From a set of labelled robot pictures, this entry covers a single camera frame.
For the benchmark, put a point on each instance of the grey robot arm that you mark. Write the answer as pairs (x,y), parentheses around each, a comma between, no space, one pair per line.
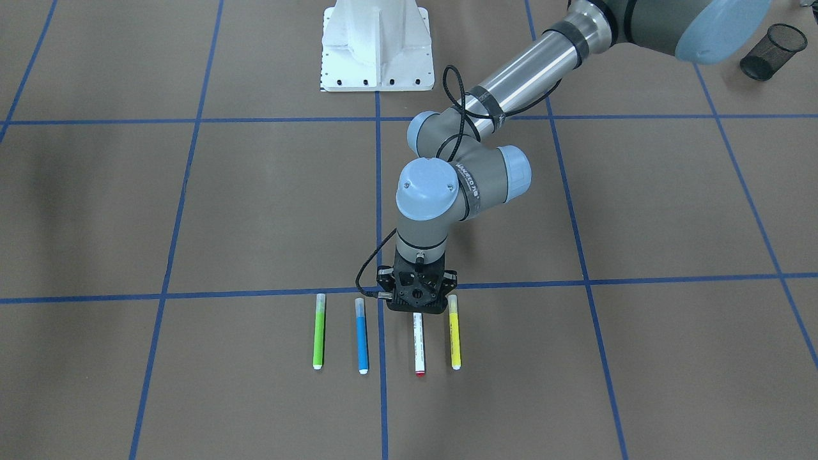
(455,176)

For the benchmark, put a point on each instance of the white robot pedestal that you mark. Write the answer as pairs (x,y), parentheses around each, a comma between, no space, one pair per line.
(376,46)

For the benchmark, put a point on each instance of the yellow marker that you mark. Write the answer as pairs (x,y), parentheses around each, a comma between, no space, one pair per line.
(454,333)

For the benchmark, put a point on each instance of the blue marker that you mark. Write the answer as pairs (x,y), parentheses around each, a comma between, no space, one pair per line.
(361,335)

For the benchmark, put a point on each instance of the black mesh pencil cup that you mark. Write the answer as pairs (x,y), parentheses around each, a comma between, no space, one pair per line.
(780,43)

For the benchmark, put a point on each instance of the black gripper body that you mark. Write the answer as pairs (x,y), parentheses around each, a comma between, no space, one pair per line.
(384,278)

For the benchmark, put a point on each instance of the red white marker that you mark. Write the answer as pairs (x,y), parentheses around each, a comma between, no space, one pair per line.
(419,350)

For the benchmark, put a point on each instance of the green marker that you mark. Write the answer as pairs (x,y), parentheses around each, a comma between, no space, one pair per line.
(319,332)

